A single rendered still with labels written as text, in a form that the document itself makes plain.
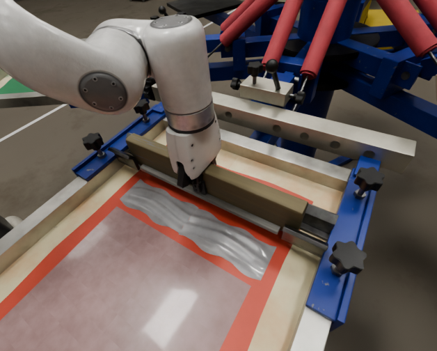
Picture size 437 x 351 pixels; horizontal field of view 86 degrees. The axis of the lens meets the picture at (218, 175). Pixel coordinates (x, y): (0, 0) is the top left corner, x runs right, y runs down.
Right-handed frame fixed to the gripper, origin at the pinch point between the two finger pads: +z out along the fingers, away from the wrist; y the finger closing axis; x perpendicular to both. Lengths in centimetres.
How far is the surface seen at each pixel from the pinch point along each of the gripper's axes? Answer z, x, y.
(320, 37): -10, 6, -52
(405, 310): 102, 76, -41
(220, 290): 6.0, 12.9, 15.3
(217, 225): 5.5, 6.1, 5.4
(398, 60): -3, 27, -61
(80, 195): 4.1, -25.4, 14.8
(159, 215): 5.5, -6.3, 9.4
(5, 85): 6, -111, -8
